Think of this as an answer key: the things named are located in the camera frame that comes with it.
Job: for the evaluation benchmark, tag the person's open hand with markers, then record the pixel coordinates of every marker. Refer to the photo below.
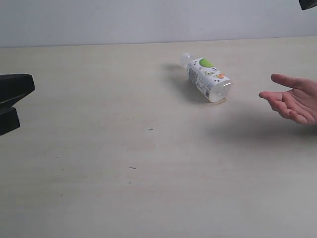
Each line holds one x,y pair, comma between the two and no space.
298,104

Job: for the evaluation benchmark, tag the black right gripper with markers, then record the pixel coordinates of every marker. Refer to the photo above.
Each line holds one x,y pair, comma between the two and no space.
307,4

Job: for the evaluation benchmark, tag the clear bottle white fruit label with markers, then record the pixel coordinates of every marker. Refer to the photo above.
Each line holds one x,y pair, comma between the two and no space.
209,80

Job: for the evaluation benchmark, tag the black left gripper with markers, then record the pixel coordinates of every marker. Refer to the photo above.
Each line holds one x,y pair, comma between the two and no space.
13,88

